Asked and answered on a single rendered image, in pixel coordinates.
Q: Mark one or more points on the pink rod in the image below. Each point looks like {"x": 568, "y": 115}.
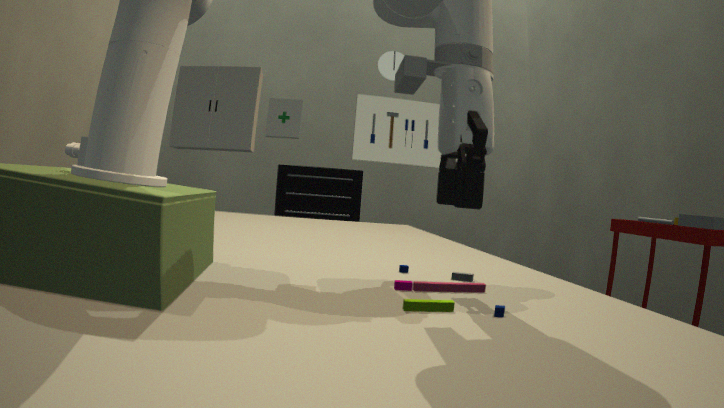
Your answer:
{"x": 449, "y": 287}

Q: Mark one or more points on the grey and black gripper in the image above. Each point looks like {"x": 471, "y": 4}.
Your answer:
{"x": 462, "y": 107}

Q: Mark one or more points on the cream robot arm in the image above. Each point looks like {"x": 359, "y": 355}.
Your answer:
{"x": 143, "y": 53}

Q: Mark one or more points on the small magenta block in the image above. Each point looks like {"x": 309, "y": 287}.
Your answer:
{"x": 403, "y": 285}

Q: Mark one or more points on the lime green rod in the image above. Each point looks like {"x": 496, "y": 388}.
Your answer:
{"x": 428, "y": 305}

